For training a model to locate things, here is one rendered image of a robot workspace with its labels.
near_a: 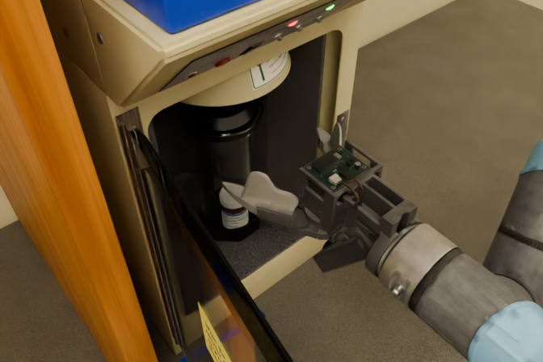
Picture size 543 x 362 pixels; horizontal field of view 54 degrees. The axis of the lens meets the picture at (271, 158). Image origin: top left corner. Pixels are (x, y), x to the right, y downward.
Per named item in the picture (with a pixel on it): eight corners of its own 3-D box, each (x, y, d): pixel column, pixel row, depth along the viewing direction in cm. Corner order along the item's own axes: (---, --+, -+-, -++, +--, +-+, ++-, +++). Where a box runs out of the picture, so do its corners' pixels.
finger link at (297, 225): (264, 185, 60) (339, 199, 59) (264, 195, 61) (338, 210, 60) (253, 216, 57) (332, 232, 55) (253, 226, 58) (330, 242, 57)
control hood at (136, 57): (103, 96, 44) (72, -18, 37) (368, -16, 59) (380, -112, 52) (178, 171, 38) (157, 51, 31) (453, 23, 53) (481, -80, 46)
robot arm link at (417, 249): (449, 279, 55) (397, 325, 51) (414, 250, 57) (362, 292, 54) (468, 233, 50) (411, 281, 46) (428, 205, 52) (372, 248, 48)
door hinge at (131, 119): (170, 337, 73) (111, 118, 46) (186, 326, 74) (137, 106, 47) (177, 346, 72) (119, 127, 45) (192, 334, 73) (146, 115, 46)
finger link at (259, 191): (220, 153, 58) (303, 167, 56) (224, 189, 62) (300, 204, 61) (212, 172, 56) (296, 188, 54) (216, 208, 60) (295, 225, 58)
